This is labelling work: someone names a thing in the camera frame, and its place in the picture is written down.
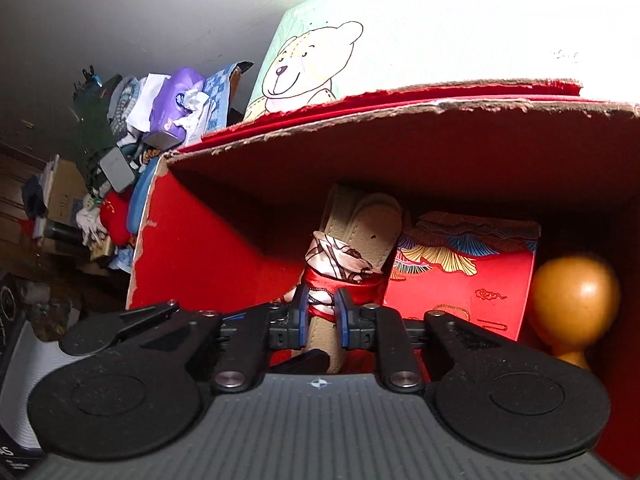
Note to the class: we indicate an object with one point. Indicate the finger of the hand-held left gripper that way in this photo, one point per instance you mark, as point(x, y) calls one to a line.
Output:
point(110, 332)

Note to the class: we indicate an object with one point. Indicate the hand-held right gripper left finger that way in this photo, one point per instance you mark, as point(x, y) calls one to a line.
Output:
point(299, 320)

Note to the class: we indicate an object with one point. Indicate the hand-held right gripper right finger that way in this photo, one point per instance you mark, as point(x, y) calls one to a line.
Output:
point(342, 320)

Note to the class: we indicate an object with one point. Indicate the red gift packet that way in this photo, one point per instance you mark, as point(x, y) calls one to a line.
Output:
point(450, 280)

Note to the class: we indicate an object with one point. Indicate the red cardboard box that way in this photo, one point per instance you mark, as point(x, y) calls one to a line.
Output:
point(200, 260)

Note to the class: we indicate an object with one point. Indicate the brown wooden gourd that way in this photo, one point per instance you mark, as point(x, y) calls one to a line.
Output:
point(575, 295)

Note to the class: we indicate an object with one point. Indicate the red cloth pouch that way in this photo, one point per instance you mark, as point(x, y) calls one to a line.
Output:
point(115, 215)

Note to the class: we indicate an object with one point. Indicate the blue oval case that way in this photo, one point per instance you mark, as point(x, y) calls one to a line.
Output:
point(141, 200)

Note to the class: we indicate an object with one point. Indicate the brown cardboard carton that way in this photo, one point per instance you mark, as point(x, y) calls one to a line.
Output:
point(65, 190)

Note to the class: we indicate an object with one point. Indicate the grey flat device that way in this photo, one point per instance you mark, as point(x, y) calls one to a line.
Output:
point(117, 170)

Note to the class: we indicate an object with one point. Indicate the dark green bag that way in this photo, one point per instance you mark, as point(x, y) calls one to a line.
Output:
point(97, 130)

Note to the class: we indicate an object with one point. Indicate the blue patterned bag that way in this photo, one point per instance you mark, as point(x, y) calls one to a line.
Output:
point(222, 95)

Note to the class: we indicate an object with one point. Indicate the purple tissue pack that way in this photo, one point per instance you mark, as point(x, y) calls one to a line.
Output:
point(175, 95)

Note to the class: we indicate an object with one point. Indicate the teddy bear print box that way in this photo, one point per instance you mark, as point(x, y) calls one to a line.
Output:
point(425, 35)

